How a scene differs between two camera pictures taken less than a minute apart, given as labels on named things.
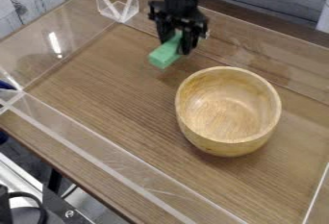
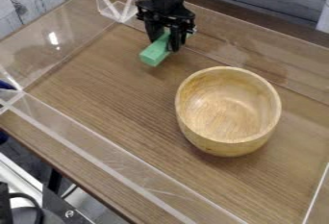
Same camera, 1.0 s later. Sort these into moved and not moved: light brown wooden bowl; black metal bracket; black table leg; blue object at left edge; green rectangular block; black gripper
Moved: green rectangular block; black gripper
Not moved: blue object at left edge; black table leg; light brown wooden bowl; black metal bracket
